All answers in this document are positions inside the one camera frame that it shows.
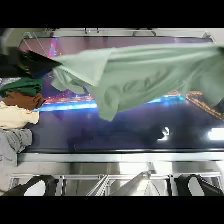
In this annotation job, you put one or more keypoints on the pale green T-shirt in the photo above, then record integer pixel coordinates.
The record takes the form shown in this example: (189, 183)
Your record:
(140, 76)

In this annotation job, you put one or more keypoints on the brown garment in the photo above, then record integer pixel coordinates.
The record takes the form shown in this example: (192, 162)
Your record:
(23, 100)

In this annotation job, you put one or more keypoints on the dark green garment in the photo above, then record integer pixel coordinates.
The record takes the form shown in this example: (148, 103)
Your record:
(23, 86)

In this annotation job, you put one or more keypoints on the cream garment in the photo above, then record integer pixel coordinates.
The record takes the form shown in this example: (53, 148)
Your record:
(15, 116)

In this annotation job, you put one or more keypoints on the grey garment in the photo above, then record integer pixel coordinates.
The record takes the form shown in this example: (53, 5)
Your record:
(11, 141)

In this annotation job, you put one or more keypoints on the silver frame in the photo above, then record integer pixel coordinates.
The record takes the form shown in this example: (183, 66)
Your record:
(100, 158)

